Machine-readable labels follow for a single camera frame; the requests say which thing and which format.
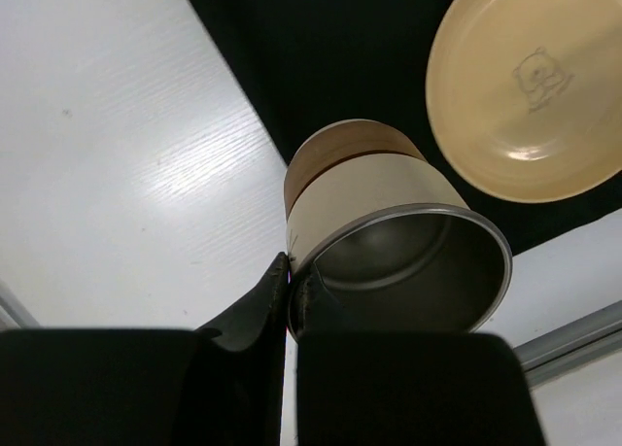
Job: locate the aluminium table frame rail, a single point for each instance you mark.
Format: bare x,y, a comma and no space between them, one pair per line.
572,346

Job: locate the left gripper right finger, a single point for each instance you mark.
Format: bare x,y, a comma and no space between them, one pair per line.
371,387

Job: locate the beige plate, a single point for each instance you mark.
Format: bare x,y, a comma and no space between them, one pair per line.
524,96

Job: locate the black cloth placemat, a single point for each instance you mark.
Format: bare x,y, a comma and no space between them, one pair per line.
305,64

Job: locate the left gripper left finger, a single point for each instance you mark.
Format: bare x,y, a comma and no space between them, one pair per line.
219,384

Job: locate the paper cup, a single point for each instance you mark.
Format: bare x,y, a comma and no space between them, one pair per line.
379,239

